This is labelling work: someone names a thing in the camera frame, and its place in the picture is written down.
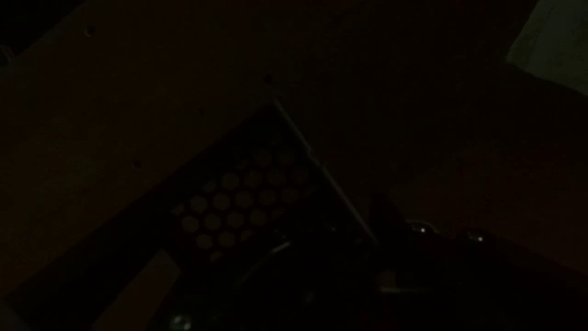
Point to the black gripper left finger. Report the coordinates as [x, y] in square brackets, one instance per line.
[343, 257]

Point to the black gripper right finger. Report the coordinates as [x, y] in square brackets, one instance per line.
[398, 244]

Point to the black box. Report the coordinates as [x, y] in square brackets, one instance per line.
[240, 207]

